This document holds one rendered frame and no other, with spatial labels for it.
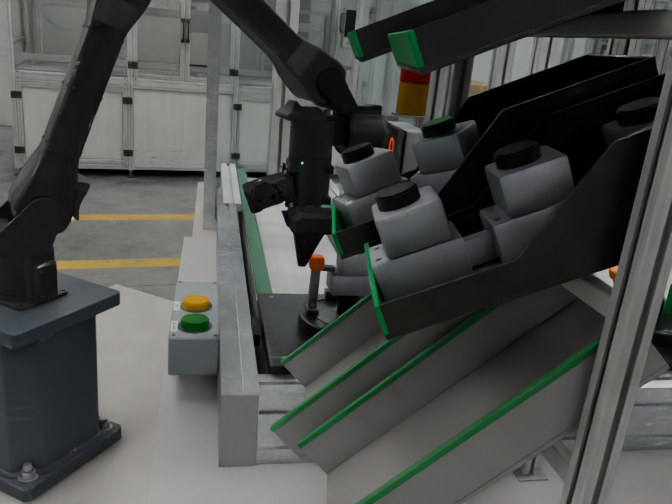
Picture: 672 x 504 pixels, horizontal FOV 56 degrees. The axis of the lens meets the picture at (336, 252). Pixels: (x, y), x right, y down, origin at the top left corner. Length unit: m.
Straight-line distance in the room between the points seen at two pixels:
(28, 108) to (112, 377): 5.24
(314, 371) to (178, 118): 5.54
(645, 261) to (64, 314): 0.57
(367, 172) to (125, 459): 0.47
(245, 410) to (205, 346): 0.16
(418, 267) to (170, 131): 5.80
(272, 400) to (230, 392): 0.05
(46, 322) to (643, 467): 0.77
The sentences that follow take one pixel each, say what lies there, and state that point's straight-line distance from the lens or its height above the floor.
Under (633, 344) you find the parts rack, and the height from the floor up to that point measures 1.21.
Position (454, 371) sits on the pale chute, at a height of 1.10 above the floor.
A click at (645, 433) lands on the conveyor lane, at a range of 1.02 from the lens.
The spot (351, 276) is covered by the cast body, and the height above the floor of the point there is 1.05.
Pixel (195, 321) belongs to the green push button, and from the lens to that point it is 0.91.
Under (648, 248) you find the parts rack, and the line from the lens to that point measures 0.38.
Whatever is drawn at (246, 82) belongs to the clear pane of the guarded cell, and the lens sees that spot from 2.16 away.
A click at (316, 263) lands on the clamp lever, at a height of 1.07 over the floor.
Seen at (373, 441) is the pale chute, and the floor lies 1.03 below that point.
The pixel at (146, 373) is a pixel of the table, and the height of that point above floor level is 0.86.
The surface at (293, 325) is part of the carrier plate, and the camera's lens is 0.92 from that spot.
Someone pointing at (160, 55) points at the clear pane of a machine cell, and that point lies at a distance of 6.11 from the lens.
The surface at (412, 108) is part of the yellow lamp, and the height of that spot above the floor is 1.27.
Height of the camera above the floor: 1.36
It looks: 18 degrees down
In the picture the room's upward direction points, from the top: 6 degrees clockwise
